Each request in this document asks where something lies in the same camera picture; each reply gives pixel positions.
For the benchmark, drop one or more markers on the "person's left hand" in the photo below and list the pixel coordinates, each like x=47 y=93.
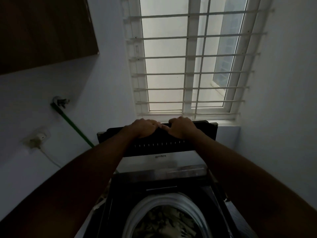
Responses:
x=142 y=128

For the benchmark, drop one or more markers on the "person's right hand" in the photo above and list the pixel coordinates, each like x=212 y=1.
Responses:
x=184 y=128

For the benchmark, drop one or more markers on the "person's left fingers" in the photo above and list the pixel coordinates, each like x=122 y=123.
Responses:
x=153 y=125

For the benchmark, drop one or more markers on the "person's right thumb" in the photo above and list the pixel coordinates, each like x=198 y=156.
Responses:
x=166 y=127

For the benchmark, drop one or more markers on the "black washing machine lid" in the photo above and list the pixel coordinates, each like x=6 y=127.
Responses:
x=161 y=143

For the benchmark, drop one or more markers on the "person's right forearm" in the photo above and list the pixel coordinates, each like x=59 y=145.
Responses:
x=247 y=180

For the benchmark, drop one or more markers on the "person's left forearm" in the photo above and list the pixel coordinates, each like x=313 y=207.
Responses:
x=74 y=185

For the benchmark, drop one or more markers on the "top-load washing machine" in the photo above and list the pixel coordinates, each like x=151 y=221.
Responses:
x=161 y=175

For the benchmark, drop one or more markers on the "white framed window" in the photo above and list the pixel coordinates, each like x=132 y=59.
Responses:
x=173 y=59

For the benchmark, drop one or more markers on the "white window grille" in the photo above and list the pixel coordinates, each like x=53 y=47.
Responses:
x=188 y=55

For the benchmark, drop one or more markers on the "patterned clothes in drum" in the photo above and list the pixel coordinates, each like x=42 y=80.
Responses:
x=167 y=223

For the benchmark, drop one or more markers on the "wall water tap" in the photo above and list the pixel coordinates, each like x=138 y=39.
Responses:
x=60 y=101

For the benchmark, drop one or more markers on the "white wall socket with plug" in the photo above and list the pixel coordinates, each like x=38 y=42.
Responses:
x=37 y=140

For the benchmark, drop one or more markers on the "brown wooden wall cabinet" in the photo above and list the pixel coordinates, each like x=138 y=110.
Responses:
x=42 y=29

